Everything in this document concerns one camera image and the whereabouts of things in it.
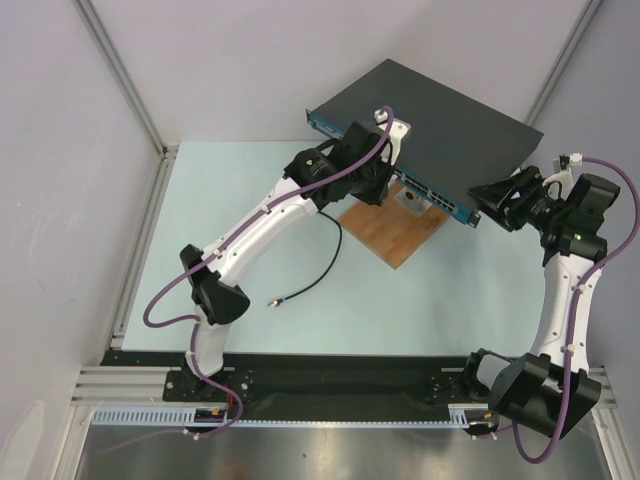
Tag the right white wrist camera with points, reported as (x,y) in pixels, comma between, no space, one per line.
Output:
(562,180)

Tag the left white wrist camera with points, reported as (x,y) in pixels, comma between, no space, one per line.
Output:
(399,131)

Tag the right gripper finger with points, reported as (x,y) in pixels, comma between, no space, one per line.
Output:
(500,190)
(498,212)

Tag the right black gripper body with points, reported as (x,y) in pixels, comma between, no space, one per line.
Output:
(505,201)

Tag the aluminium frame post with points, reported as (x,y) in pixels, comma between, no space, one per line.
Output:
(96,28)
(571,45)

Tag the aluminium frame rail front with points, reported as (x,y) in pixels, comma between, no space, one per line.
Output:
(120,390)

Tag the brown wooden board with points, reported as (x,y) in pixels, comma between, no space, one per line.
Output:
(391,231)

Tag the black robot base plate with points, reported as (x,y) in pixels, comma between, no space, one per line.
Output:
(357,404)

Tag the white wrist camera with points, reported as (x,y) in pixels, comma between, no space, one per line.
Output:
(562,180)
(399,131)

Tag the left aluminium frame post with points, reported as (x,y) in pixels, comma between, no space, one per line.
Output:
(96,28)

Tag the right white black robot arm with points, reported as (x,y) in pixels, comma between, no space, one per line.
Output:
(548,389)

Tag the white slotted cable duct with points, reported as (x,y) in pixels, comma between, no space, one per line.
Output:
(460,416)

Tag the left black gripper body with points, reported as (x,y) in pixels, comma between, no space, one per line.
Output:
(369,182)

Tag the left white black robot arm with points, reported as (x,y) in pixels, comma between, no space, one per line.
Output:
(359,164)

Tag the metal switch stand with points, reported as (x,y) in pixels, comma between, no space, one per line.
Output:
(412,201)

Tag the right aluminium frame post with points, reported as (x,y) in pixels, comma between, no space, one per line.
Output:
(571,45)

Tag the blue black network switch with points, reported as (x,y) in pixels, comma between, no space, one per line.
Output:
(455,143)

